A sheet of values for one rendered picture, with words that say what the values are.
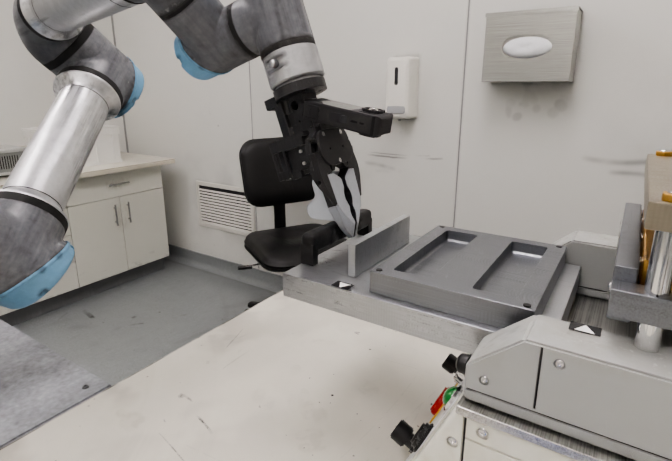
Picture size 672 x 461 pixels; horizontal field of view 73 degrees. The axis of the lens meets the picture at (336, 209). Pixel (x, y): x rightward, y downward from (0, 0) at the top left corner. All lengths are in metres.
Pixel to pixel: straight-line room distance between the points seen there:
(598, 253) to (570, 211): 1.36
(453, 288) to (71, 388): 0.59
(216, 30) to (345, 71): 1.66
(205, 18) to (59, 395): 0.57
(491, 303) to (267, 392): 0.40
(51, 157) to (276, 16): 0.42
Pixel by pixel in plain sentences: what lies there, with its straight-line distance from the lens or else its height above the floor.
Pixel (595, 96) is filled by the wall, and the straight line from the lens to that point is 1.94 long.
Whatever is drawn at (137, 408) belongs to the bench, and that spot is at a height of 0.75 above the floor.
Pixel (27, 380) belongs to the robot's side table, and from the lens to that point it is 0.88.
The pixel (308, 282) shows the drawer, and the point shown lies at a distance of 0.53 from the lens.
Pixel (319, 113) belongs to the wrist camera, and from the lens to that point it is 0.59.
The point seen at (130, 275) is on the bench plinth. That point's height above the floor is 0.04.
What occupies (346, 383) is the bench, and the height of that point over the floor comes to 0.75.
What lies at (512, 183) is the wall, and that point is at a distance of 2.01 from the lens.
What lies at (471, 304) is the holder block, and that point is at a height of 0.99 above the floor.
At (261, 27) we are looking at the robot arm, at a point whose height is 1.26.
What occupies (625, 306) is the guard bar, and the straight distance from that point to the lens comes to 0.39.
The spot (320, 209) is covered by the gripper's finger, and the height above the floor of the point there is 1.03.
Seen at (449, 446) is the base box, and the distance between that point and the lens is 0.45.
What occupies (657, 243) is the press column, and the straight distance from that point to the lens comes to 0.38.
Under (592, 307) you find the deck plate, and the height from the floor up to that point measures 0.93.
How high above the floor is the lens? 1.18
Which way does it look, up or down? 15 degrees down
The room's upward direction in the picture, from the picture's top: straight up
